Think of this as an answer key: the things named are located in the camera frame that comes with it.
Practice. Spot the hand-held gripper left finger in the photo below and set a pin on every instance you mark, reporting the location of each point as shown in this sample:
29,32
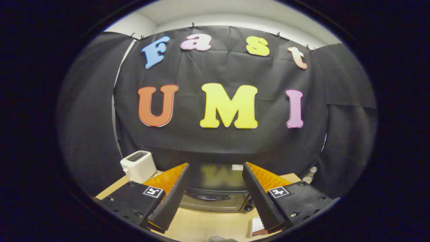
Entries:
174,198

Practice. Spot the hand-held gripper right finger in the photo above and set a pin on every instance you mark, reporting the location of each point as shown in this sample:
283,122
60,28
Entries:
260,198

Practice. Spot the black toaster oven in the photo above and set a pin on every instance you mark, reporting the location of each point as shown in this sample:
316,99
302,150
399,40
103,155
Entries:
215,201

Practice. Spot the white pop-up toaster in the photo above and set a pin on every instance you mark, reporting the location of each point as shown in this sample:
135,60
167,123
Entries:
137,166

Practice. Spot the white rectangular tray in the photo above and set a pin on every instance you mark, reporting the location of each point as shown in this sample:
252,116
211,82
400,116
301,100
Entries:
257,223

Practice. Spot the clear glass bottle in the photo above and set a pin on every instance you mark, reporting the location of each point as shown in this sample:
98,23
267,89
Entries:
309,174

